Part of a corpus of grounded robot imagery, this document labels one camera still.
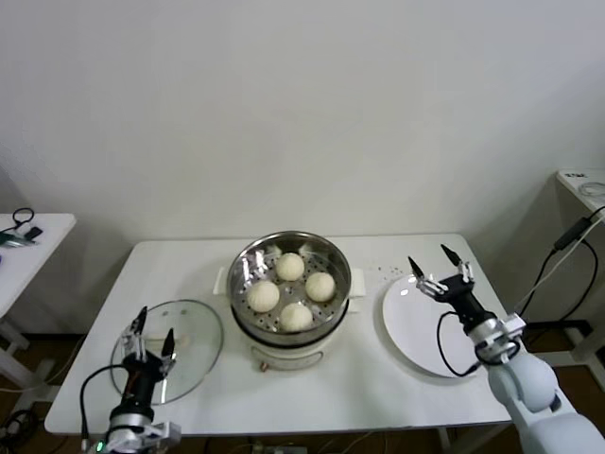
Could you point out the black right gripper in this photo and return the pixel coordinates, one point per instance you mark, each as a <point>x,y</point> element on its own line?
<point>463,300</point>

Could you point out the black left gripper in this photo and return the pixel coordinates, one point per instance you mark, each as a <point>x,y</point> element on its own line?
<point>139,383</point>

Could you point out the round glass pot lid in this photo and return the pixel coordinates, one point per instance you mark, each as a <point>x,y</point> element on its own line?
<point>198,321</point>

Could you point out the white steamed baozi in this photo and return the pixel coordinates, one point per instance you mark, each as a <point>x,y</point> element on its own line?
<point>289,266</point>
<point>320,286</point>
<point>263,295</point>
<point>296,317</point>

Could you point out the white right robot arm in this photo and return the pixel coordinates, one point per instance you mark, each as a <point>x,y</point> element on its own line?
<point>529,383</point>

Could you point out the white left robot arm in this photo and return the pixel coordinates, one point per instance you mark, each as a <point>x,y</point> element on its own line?
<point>132,418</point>

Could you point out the stainless steel steamer basket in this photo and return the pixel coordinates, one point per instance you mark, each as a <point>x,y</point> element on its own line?
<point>246,279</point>

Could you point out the white round plate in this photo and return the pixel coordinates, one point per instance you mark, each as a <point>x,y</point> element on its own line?
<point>411,331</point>

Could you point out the black power adapter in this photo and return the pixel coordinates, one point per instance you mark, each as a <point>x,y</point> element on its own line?
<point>572,234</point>

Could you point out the white side table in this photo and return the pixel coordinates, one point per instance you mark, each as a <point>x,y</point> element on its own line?
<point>574,194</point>
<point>47,255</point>

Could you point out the white electric cooker base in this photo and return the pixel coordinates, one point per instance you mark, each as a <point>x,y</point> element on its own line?
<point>288,350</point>

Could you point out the small black device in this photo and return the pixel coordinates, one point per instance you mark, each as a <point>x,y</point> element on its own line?
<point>33,232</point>

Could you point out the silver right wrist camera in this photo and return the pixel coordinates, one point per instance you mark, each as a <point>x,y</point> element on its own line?
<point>515,324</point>

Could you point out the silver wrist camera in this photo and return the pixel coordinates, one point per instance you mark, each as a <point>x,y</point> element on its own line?
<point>515,324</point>
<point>163,430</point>

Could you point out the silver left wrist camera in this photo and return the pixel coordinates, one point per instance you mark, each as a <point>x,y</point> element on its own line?
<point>163,430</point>

